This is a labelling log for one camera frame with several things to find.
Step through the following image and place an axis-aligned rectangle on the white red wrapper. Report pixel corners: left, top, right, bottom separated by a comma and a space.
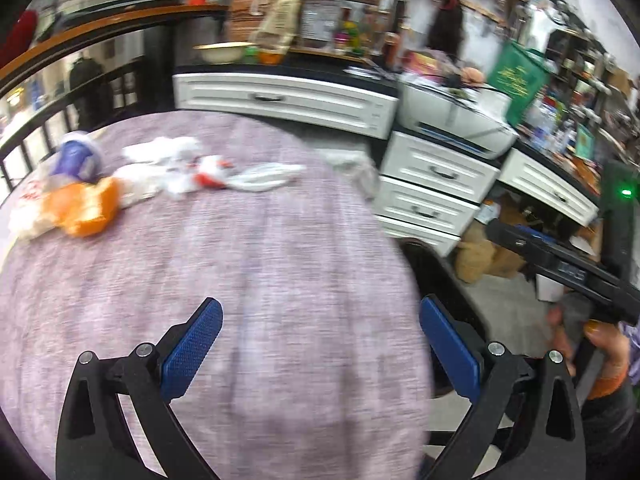
193, 153, 235, 190

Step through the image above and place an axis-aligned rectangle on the green tote bag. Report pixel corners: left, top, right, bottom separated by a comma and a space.
486, 41, 552, 129

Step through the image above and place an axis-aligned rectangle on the wooden ledge shelf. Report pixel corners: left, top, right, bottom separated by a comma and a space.
0, 3, 232, 87

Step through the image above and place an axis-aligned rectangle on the black wooden railing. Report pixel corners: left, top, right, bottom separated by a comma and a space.
0, 57, 174, 197

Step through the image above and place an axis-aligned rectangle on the black cable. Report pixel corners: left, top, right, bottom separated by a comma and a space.
439, 72, 502, 127

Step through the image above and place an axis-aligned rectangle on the black hair bundle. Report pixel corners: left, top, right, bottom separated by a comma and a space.
429, 0, 467, 57

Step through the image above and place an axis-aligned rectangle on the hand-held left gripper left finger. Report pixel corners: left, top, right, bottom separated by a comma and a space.
56, 297, 223, 480

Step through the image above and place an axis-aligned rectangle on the white tissue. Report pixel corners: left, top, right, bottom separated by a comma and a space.
113, 164, 174, 207
122, 135, 204, 167
227, 162, 307, 192

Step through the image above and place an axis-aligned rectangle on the purple woven tablecloth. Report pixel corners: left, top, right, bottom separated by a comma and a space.
0, 109, 437, 480

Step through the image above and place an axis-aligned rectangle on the cardboard box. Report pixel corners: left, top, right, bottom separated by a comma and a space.
454, 239, 527, 284

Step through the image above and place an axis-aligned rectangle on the cream enamel bowl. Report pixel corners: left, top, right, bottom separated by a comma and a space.
193, 42, 252, 65

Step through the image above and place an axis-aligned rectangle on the person's right forearm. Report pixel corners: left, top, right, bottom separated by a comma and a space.
579, 320, 640, 480

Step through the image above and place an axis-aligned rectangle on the white drawer vanity cabinet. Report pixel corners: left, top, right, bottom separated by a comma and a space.
172, 54, 602, 257

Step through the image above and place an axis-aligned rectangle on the white blue paper cup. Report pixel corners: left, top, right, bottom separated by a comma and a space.
54, 131, 104, 182

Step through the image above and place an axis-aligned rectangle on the white red-print plastic bag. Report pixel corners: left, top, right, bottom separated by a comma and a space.
7, 169, 57, 242

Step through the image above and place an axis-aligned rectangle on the person's right hand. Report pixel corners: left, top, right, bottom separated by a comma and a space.
546, 305, 632, 402

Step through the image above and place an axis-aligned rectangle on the black backpack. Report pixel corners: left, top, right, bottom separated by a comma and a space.
68, 57, 114, 122

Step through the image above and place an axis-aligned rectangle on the white frilled cloth cover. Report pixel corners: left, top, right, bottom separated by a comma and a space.
324, 149, 382, 202

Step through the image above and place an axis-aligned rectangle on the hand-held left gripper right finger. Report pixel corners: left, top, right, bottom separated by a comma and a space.
419, 295, 585, 480

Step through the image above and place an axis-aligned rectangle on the red vase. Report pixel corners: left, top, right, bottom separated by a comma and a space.
0, 9, 39, 69

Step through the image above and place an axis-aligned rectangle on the white printer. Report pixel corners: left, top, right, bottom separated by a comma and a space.
397, 79, 522, 159

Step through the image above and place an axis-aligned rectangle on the brown paper snack bag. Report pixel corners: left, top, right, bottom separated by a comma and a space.
249, 0, 304, 64

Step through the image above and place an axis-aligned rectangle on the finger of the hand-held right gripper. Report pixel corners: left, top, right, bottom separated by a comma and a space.
486, 219, 557, 273

